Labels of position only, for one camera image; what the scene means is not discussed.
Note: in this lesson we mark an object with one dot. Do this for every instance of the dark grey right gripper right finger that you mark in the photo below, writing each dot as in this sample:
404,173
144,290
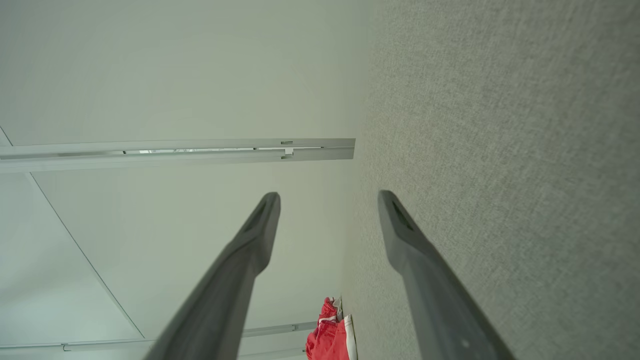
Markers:
435,300

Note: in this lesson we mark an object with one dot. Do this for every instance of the grey double post with round feet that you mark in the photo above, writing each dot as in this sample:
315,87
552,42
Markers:
280,329

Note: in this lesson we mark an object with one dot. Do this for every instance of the grey slanted metal frame post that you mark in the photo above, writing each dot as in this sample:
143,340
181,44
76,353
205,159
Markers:
200,156

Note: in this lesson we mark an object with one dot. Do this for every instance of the red Bulls basketball jersey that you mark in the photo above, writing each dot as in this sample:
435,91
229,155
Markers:
327,340

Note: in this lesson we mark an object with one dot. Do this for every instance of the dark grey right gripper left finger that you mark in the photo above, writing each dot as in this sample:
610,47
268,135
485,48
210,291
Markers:
220,290

